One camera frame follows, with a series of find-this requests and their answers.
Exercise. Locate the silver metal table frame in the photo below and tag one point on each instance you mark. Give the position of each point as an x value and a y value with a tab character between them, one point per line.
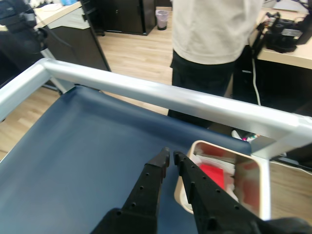
146	90

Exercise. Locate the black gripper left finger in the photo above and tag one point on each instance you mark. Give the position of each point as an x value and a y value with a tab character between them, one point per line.
143	195

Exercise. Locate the person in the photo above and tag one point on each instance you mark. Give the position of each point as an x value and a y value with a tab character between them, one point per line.
209	29

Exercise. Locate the beige-top counter desk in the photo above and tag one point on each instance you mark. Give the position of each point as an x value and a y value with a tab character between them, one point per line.
73	36

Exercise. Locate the wooden-top desk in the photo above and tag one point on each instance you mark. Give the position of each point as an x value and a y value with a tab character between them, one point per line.
280	85

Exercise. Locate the waste bin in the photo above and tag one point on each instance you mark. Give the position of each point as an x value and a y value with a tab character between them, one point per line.
161	19

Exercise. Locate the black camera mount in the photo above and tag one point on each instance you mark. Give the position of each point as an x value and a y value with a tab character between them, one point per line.
19	26

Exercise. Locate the beige box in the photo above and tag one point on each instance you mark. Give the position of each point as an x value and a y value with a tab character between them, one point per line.
264	190

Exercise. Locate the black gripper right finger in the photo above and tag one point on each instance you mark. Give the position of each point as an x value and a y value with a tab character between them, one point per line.
214	209

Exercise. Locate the dark table mat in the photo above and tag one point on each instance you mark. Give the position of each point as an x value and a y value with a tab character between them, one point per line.
73	158

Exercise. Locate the black cabinet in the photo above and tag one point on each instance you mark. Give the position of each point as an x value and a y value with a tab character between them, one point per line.
126	17

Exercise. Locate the red cube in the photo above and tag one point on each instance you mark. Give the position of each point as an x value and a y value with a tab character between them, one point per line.
212	174

